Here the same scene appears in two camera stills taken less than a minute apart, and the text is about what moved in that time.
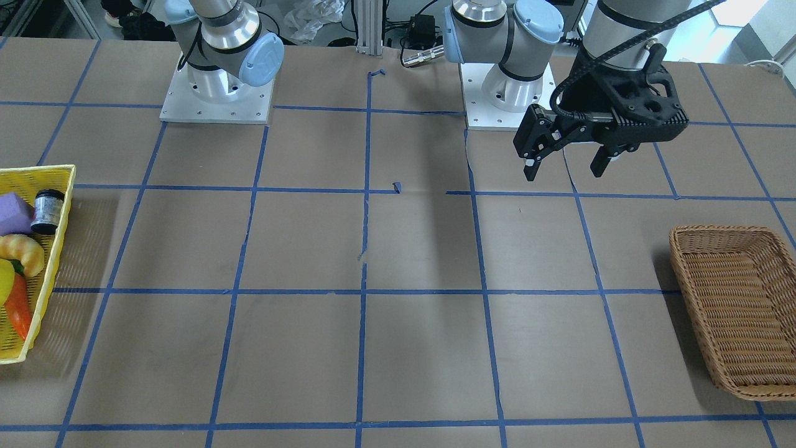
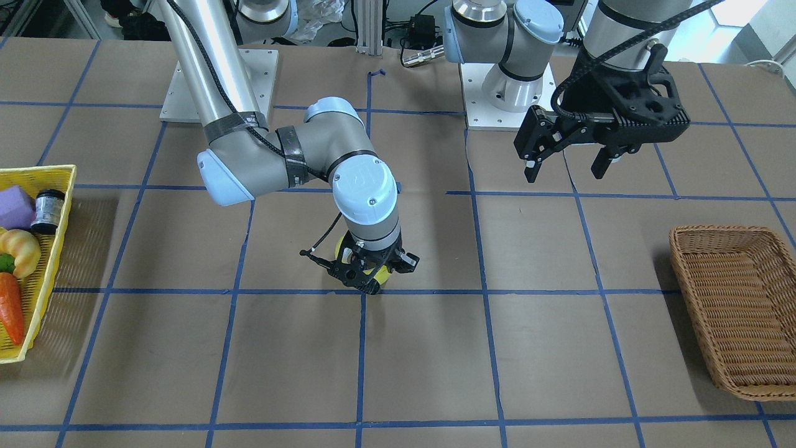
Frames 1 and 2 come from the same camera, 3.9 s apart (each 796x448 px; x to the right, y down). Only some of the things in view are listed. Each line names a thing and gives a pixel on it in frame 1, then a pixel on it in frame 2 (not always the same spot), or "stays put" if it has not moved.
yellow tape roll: x=7 y=280 → x=381 y=277
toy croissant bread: x=25 y=249 stays put
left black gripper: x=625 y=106 stays put
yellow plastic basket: x=35 y=204 stays put
